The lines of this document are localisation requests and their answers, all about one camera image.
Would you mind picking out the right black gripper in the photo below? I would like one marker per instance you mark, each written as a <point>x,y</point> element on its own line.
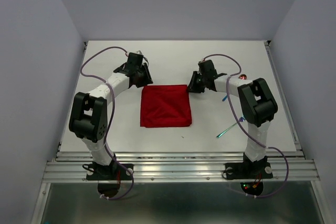
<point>192,87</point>

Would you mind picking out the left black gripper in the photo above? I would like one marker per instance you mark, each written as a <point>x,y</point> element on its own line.
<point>147,80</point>

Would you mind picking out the red cloth napkin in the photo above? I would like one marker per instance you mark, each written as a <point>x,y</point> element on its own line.
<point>165,106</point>

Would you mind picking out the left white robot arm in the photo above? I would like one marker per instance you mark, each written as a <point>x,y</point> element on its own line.
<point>92,112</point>

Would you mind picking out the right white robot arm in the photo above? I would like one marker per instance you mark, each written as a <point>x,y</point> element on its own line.
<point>257,104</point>

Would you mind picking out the iridescent metal spoon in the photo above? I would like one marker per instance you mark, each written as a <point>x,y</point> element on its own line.
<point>243,77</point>

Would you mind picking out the iridescent metal fork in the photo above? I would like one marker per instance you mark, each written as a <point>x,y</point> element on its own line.
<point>241,119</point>

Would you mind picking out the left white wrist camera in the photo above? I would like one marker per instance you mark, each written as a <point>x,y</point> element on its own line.
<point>139,52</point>

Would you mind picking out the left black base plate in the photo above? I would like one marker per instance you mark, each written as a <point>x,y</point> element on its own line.
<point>114,172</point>

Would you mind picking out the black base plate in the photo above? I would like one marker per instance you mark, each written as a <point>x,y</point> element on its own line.
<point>244,171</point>
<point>114,172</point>

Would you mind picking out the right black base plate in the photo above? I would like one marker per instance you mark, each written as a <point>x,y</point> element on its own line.
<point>244,171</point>

